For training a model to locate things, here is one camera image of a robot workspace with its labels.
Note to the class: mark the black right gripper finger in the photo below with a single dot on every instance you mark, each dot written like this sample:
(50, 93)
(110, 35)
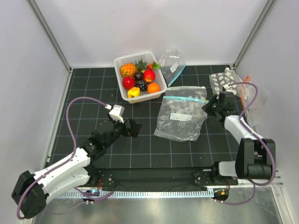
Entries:
(207, 109)
(214, 100)

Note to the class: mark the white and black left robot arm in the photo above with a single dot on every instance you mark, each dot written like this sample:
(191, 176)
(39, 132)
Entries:
(33, 191)

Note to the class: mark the aluminium frame post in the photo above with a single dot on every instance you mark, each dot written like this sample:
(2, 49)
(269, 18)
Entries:
(41, 19)
(254, 31)

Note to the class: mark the clear bag blue zipper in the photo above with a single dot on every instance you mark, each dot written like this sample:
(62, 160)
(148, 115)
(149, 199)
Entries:
(172, 64)

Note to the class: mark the black toy blackberry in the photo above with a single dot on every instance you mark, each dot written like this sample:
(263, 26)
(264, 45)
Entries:
(142, 85)

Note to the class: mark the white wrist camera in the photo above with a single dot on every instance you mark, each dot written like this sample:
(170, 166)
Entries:
(229, 88)
(115, 113)

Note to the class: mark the polka dot bag at right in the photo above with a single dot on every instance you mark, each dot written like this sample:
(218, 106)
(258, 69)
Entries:
(218, 80)

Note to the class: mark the white plastic basket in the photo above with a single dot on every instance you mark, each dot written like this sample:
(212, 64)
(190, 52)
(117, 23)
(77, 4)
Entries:
(141, 60)

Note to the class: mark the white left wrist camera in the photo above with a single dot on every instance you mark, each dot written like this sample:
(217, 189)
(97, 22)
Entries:
(115, 113)

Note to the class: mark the slotted grey cable duct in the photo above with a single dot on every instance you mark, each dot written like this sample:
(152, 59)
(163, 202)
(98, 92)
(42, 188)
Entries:
(74, 194)

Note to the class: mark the yellow toy bell pepper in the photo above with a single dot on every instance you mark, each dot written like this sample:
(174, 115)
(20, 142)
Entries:
(134, 92)

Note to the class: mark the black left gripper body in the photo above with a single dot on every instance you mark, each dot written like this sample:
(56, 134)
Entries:
(119, 129)

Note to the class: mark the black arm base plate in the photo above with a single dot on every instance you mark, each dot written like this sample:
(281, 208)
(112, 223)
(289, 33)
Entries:
(162, 179)

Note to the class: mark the red yellow toy apple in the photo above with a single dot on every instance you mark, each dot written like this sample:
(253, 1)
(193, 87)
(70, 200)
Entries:
(149, 76)

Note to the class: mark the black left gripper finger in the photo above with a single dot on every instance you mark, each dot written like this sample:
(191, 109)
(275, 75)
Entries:
(129, 123)
(135, 128)

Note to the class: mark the left aluminium frame post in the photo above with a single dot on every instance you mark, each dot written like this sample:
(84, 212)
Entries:
(41, 19)

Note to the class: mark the black grid cutting mat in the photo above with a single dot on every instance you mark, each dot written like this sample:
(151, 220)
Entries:
(146, 150)

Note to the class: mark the clear zip bag teal zipper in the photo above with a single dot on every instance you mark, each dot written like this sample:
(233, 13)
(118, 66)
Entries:
(180, 118)

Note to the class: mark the white polka dot zip bag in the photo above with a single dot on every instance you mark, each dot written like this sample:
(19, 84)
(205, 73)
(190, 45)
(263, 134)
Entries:
(187, 91)

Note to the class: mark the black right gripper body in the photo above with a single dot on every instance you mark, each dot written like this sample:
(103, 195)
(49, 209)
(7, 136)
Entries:
(217, 108)

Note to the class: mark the right aluminium frame post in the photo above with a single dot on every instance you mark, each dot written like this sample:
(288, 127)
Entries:
(254, 31)

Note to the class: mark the orange toy pineapple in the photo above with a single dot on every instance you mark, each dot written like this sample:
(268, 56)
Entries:
(128, 70)

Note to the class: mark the dark purple toy mangosteen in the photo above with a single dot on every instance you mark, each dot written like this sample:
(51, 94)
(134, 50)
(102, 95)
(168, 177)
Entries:
(138, 76)

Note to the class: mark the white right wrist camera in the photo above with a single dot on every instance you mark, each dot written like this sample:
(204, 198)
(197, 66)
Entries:
(229, 88)

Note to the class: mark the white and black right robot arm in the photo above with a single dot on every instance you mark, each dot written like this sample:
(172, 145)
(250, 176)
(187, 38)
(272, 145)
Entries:
(256, 156)

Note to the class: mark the toy orange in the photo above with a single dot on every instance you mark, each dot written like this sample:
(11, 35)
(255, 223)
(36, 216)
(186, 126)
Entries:
(152, 88)

